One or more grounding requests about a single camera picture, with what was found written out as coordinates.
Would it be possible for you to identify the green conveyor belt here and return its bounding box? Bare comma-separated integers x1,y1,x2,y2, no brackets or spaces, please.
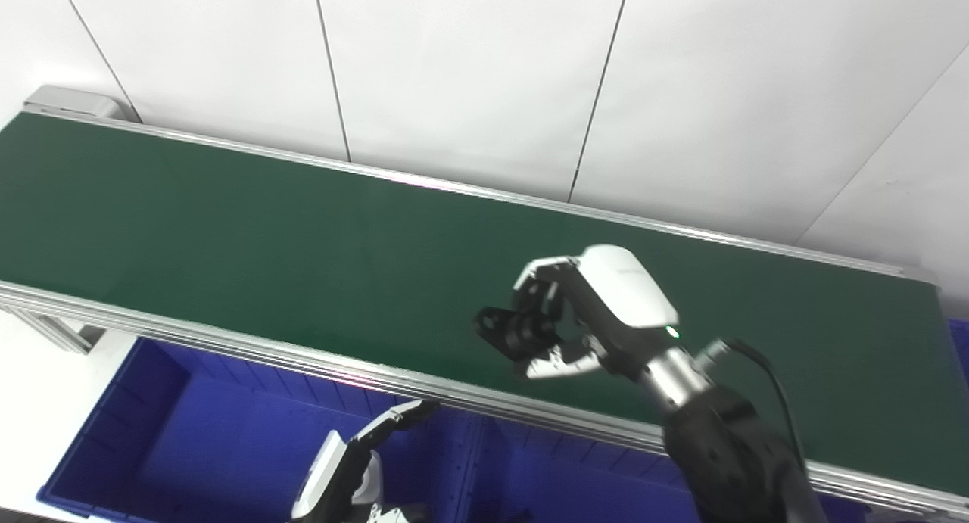
0,111,969,516

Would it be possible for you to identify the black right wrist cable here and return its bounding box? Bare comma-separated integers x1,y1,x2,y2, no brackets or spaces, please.
696,339,807,471

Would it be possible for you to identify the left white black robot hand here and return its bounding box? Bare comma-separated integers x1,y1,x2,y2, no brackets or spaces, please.
291,400,440,523

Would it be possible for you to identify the aluminium conveyor leg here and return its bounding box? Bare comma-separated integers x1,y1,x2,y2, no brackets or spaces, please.
0,307,107,355

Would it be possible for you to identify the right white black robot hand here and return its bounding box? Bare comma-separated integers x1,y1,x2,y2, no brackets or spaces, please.
513,244,680,380

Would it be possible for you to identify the black flange part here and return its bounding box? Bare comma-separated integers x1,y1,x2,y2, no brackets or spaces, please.
475,305,565,361

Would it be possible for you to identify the grey conveyor end housing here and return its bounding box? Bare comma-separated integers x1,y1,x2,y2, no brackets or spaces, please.
23,86,139,123

